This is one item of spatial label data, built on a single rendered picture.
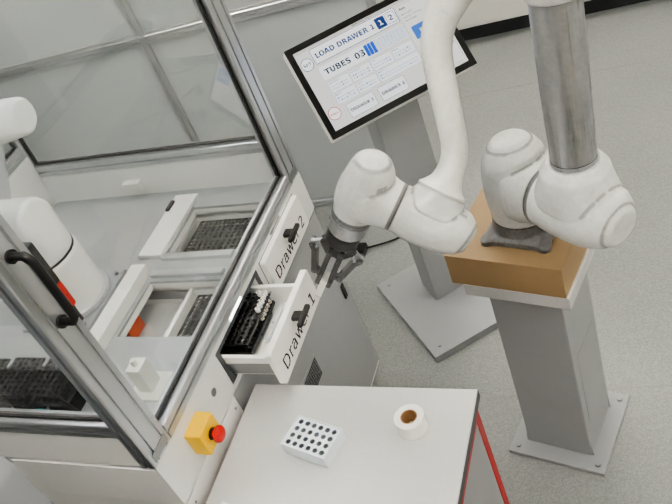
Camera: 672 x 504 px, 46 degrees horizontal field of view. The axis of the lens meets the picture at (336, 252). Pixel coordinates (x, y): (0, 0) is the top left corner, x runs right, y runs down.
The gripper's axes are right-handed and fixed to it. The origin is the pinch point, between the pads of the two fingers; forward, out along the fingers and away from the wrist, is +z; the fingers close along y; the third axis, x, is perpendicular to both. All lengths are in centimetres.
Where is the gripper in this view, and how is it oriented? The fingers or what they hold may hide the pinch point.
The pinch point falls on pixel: (322, 284)
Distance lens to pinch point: 185.8
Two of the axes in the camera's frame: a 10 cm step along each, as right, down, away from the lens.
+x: -2.4, 7.0, -6.7
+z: -2.6, 6.2, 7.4
